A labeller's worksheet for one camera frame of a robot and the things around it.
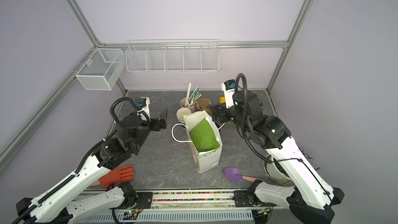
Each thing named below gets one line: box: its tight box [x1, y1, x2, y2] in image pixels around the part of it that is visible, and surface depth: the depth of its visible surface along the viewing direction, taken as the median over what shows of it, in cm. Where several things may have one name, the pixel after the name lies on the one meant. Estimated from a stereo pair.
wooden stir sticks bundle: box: [184, 82, 203, 108], surface depth 100 cm
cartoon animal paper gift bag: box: [183, 109, 223, 174], surface depth 74 cm
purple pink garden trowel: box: [222, 166, 263, 183], surface depth 82 cm
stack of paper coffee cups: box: [176, 107, 192, 124], surface depth 93 cm
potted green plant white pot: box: [263, 154, 292, 184], surface depth 72 cm
